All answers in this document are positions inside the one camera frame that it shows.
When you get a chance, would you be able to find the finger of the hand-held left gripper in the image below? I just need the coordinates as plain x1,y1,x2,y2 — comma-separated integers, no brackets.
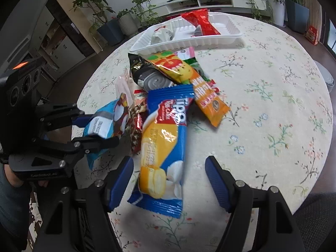
8,136,120,181
33,102,93,135

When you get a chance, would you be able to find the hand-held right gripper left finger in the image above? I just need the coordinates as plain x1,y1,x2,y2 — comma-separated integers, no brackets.
34,156,134,252

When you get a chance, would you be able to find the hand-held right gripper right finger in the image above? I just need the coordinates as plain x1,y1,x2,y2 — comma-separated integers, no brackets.
205,156,306,252

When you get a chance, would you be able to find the light blue snack packet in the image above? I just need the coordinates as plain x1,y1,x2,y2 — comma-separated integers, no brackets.
83,98,132,171

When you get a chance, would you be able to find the translucent pink snack packet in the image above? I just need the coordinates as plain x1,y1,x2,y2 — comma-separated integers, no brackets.
115,68,135,111

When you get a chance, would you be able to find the blue yellow cake packet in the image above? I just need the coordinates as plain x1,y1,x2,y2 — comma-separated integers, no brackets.
127,84,196,218

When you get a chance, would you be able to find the white red-edged snack packet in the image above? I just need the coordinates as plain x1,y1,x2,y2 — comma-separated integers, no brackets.
133,89,149,111

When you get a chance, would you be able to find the black swirl snack packet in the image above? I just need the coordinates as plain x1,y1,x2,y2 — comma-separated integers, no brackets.
128,53,175,91

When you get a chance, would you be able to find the long yellow orange snack packet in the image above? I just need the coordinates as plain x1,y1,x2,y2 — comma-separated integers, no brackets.
146,51,231,128

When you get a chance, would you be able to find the yellow green snack packet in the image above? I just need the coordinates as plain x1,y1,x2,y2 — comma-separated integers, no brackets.
184,58,210,82

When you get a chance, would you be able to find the white plastic tray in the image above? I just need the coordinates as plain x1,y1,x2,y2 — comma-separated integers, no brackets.
129,12,243,55

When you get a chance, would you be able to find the person's left hand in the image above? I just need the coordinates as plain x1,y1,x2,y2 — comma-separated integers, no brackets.
3,163,50,188

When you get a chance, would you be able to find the red brown chocolate packet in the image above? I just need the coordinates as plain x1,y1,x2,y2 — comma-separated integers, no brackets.
128,105,147,155

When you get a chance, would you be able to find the wooden cabinet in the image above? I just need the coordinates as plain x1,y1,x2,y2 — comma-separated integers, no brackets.
31,0,103,74

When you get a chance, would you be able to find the brown white patterned rug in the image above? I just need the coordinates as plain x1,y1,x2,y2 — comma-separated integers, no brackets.
28,194,44,250

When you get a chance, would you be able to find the tall plant in dark pot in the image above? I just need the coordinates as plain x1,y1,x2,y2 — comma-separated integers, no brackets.
72,0,125,46

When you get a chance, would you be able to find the plant in ribbed white pot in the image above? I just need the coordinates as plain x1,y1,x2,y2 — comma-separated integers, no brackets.
115,9,138,37

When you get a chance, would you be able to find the white pale green snack packet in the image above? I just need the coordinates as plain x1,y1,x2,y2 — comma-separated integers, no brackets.
150,26,174,44

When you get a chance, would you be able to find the trailing vine plant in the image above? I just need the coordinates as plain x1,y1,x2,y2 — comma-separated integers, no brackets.
131,0,163,28

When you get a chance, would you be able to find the white round stool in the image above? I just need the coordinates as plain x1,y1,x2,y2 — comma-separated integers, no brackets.
314,60,335,92

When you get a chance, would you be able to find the red snack packet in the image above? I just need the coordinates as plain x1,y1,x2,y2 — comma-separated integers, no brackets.
181,8,221,37

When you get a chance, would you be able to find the red printed box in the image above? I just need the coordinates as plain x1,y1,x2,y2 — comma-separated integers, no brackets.
304,26,319,45

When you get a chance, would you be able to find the plant in smooth white pot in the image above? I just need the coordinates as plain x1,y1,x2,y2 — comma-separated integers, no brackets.
262,0,286,27

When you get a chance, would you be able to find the white TV stand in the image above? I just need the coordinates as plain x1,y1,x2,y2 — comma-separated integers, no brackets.
155,0,268,13

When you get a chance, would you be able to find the large-leaf plant in dark pot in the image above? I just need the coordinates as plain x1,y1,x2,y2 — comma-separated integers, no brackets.
278,0,310,33

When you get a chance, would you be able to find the beige curtain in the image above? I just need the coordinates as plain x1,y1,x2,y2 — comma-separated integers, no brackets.
307,0,326,45

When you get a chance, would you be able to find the black glass door frame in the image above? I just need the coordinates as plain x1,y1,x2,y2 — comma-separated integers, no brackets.
319,3,336,55

